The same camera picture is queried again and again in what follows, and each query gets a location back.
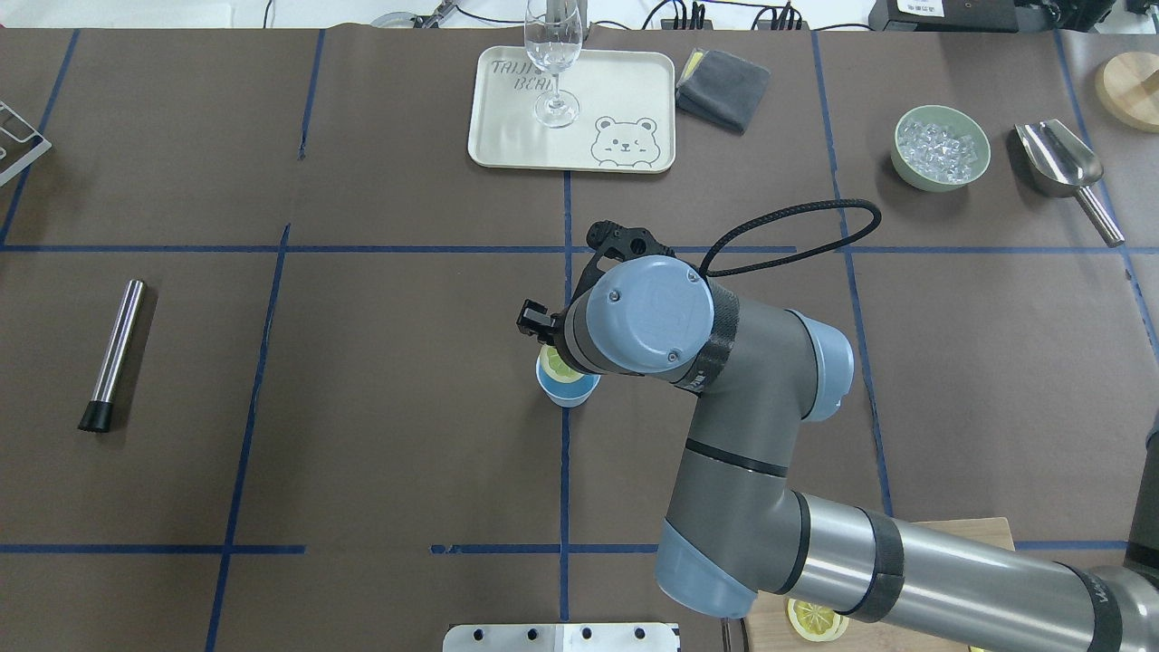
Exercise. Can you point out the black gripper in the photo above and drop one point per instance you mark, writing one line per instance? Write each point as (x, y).
(534, 321)

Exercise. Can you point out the steel muddler black tip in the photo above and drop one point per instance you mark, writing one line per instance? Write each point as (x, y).
(97, 415)

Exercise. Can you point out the lemon slice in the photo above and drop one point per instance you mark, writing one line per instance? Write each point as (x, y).
(553, 365)
(815, 623)

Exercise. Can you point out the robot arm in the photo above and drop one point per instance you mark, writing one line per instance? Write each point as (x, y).
(733, 528)

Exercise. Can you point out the blue paper cup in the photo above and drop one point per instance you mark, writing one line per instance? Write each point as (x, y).
(567, 395)

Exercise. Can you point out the cream bear tray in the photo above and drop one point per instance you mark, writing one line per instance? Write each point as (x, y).
(626, 121)

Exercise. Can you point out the clear wine glass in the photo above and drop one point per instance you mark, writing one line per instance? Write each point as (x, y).
(553, 39)

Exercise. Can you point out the grey folded cloth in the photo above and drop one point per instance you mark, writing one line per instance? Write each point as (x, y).
(722, 88)

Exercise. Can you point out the bamboo cutting board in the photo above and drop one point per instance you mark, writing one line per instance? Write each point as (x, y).
(768, 627)

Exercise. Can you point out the green bowl of ice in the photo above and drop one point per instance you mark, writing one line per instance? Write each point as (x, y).
(939, 148)

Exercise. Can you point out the steel ice scoop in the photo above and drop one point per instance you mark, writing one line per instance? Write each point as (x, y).
(1062, 165)

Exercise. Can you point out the wooden mug tree stand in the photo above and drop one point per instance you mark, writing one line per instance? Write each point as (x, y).
(1127, 87)

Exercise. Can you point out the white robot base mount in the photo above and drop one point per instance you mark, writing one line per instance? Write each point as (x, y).
(608, 636)

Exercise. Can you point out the white wire dish rack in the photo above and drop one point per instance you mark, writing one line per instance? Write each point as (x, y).
(21, 144)

